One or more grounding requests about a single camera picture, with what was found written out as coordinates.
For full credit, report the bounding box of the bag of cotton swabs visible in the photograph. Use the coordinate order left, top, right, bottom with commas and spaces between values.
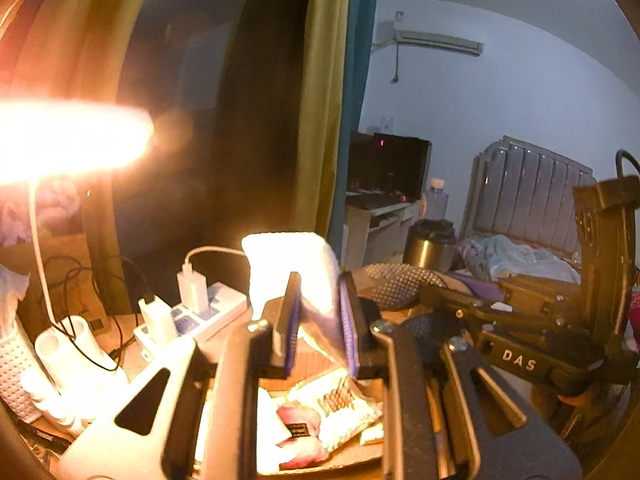
286, 367, 382, 452

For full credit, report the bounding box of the pink fuzzy sock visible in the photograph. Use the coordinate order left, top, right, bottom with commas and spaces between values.
277, 401, 330, 470

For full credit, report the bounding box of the grey dotted sock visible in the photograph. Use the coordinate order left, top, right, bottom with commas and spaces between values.
358, 263, 447, 311

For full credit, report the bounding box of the white towel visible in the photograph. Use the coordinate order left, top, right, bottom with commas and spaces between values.
241, 232, 346, 363

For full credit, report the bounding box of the blue bed blanket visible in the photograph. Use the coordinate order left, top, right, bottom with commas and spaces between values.
458, 234, 580, 284

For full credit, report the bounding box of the brown cardboard box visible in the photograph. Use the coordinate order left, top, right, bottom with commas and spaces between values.
257, 330, 383, 478

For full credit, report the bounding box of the white power strip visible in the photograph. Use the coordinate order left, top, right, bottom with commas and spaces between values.
134, 282, 248, 363

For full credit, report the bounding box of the grey padded headboard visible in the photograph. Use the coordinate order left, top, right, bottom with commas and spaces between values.
460, 136, 596, 257

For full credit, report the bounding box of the steel travel tumbler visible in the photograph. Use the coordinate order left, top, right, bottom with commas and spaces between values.
402, 219, 457, 272

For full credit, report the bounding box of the clear water bottle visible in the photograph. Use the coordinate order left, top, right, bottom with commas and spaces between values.
425, 178, 448, 221

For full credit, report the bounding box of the white woven basket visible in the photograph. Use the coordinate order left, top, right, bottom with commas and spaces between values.
0, 326, 41, 422

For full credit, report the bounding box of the brown paper bag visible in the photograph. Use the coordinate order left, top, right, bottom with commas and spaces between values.
1, 234, 110, 341

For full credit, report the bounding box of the black monitor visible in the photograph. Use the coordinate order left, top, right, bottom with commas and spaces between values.
347, 132, 432, 200

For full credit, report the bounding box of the yellow curtain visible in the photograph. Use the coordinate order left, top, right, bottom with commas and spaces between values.
292, 0, 348, 236

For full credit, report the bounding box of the teal curtain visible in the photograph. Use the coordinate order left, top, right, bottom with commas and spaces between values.
326, 0, 376, 259

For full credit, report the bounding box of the white desk lamp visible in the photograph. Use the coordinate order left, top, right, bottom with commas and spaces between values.
0, 98, 155, 406

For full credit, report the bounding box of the white charger with black cable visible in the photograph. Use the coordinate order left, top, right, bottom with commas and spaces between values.
139, 296, 178, 344

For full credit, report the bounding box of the wall air conditioner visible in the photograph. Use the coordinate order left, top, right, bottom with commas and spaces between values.
371, 28, 484, 56

